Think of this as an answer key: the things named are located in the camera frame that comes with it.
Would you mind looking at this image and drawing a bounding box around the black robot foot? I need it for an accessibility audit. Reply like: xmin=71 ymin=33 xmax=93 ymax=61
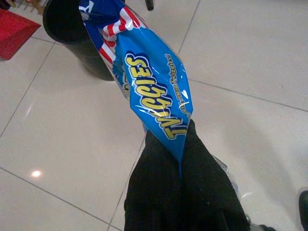
xmin=298 ymin=188 xmax=308 ymax=227

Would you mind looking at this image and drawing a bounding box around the red plastic dustpan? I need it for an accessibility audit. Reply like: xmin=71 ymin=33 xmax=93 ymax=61
xmin=0 ymin=9 xmax=42 ymax=62

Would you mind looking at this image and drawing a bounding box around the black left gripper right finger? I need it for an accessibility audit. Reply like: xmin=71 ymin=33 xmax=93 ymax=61
xmin=180 ymin=119 xmax=251 ymax=231

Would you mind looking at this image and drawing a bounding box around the black round rubbish bin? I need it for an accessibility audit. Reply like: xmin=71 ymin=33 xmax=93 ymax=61
xmin=41 ymin=0 xmax=116 ymax=82

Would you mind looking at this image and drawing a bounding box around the blue Twiggies snack bag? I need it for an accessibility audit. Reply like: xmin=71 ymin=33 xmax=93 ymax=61
xmin=78 ymin=0 xmax=193 ymax=180

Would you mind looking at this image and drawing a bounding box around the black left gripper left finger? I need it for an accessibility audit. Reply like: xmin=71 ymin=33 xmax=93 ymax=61
xmin=123 ymin=130 xmax=181 ymax=231

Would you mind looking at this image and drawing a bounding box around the wooden slatted rack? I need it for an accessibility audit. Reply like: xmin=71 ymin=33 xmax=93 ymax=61
xmin=9 ymin=0 xmax=47 ymax=15

